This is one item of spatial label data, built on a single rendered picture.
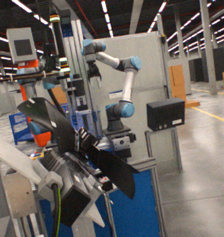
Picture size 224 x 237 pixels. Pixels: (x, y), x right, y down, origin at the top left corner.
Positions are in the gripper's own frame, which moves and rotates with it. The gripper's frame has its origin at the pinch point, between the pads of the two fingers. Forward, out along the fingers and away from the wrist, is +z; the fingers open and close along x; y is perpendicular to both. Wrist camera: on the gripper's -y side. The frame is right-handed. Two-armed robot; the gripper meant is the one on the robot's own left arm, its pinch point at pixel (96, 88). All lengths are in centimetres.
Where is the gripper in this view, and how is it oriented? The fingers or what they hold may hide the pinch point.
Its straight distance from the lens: 182.5
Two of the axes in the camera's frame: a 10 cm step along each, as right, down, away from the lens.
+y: -2.7, -1.0, 9.6
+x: -9.5, 2.1, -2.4
